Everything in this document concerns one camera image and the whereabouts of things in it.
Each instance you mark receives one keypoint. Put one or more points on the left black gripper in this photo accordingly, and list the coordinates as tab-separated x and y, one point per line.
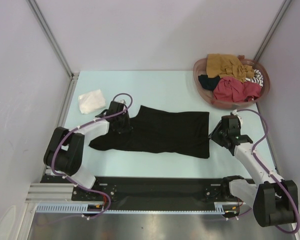
123	124

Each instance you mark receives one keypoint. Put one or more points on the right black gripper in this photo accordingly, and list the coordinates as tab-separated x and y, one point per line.
220	133

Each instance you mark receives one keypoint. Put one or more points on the white tank top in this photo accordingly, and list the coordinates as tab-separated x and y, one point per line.
91	101

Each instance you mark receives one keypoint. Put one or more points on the black tank top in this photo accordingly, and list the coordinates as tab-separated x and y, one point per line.
157	131

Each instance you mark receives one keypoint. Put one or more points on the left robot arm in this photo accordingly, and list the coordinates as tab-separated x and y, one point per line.
65	150

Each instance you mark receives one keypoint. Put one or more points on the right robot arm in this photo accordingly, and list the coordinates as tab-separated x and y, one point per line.
273	200

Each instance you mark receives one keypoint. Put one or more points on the red tank top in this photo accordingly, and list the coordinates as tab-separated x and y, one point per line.
230	89

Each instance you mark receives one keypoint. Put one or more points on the striped tank top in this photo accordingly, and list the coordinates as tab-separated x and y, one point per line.
257	78

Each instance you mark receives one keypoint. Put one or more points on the mustard tank top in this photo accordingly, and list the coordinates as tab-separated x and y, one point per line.
227	65

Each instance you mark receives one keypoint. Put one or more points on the pink laundry basket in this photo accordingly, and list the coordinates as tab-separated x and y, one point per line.
200	68

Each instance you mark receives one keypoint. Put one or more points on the right grey cable duct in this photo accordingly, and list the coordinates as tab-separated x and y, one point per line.
237	208

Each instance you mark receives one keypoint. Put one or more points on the grey cable duct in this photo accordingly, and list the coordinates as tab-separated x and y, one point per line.
69	208
237	208

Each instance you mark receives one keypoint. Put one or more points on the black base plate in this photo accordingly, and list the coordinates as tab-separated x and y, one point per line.
162	194

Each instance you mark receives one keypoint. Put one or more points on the aluminium frame rail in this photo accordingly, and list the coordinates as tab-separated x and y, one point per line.
49	193

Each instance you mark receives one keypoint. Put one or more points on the left grey cable duct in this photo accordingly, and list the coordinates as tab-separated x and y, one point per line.
69	208

